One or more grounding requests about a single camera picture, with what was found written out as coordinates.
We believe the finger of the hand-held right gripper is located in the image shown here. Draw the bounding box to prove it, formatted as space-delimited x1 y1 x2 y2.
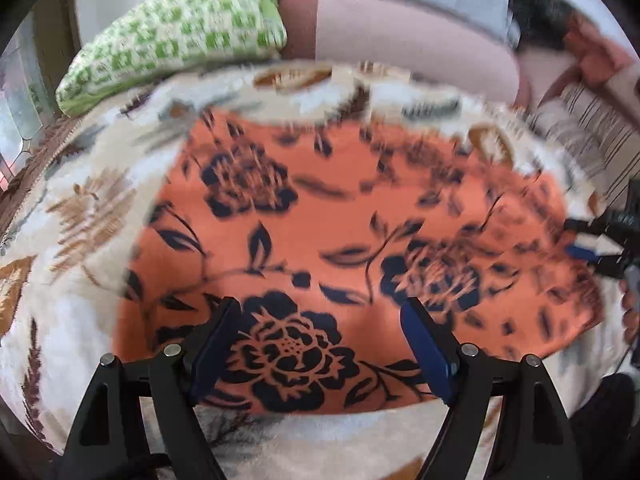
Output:
564 243 622 267
564 217 608 236

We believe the black furry cloth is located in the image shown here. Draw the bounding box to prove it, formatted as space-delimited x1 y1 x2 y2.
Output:
507 0 581 55

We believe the leaf print blanket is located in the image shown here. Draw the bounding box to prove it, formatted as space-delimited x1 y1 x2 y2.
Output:
0 57 631 480

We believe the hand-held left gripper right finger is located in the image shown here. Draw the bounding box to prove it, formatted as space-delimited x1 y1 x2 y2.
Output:
400 297 583 480

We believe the striped brown bedsheet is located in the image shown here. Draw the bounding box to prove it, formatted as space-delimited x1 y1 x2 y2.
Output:
525 82 640 203

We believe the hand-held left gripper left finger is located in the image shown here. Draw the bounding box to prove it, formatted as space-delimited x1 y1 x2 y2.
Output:
60 296 242 480

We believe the green checked pillow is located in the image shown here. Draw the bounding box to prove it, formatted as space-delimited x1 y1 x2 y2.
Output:
55 0 290 117

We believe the pink bolster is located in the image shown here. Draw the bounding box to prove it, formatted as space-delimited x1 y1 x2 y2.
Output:
277 0 533 108

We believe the orange floral blouse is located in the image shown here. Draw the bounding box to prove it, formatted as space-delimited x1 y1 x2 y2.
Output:
112 110 608 416

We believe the salmon cloth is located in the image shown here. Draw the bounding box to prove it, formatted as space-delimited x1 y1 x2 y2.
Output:
542 15 637 107

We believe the leaded glass window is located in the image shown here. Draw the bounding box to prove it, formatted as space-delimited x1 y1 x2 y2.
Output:
0 30 57 191

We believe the person's right hand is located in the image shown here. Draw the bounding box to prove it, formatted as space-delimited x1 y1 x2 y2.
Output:
618 269 640 345

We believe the brown fringed bedspread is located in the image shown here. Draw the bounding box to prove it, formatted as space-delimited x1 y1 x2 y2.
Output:
0 115 101 243

